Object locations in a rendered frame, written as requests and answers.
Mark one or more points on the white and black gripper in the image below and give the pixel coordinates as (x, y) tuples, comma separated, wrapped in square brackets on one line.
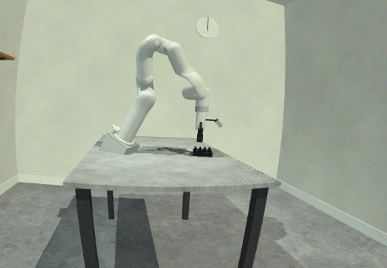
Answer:
[(200, 124)]

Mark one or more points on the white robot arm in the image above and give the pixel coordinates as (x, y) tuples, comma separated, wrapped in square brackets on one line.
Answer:
[(147, 96)]

